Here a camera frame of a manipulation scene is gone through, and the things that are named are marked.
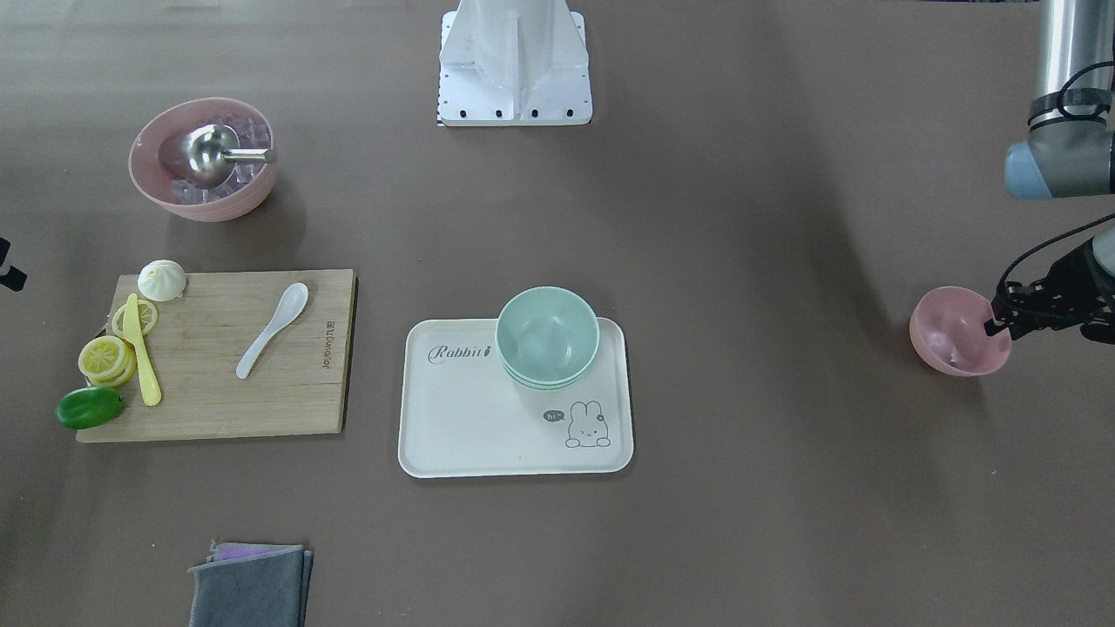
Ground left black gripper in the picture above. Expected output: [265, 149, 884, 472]
[983, 229, 1114, 345]

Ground small pink bowl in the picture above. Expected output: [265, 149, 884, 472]
[909, 286, 1012, 377]

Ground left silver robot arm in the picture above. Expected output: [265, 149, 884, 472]
[985, 1, 1114, 344]

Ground large pink ice bowl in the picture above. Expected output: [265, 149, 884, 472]
[128, 97, 278, 222]

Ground white ceramic spoon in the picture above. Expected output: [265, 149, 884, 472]
[234, 282, 309, 380]

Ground lemon slice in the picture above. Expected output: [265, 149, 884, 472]
[109, 299, 159, 338]
[78, 336, 137, 388]

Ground green lime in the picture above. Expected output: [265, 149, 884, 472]
[55, 386, 126, 431]

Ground white steamed bun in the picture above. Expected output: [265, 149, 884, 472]
[137, 260, 187, 302]

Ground yellow plastic knife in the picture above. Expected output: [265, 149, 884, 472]
[122, 293, 163, 408]

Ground metal ice scoop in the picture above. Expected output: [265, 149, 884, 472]
[164, 124, 277, 189]

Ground bamboo cutting board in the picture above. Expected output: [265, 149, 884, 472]
[76, 268, 358, 445]

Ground grey folded cloth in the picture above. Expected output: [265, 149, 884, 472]
[188, 543, 314, 626]

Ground stacked green bowls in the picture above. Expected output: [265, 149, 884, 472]
[495, 286, 601, 390]

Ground cream rabbit tray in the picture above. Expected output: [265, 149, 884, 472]
[397, 318, 636, 479]

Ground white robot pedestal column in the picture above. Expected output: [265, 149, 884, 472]
[436, 1, 593, 127]

